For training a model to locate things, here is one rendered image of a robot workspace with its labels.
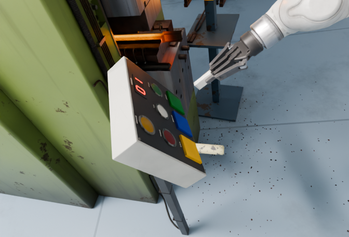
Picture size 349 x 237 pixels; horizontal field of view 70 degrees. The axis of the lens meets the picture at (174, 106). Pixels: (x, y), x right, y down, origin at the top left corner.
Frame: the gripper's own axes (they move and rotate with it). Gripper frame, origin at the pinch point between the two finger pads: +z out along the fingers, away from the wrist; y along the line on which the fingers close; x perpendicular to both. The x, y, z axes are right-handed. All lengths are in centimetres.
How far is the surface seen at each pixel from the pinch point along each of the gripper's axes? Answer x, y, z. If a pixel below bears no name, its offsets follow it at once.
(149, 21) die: 11.2, 37.4, 6.6
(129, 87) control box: 22.3, -8.6, 13.3
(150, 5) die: 13.6, 42.2, 2.6
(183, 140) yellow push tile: 3.4, -18.4, 12.5
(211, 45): -42, 68, -3
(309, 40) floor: -167, 133, -74
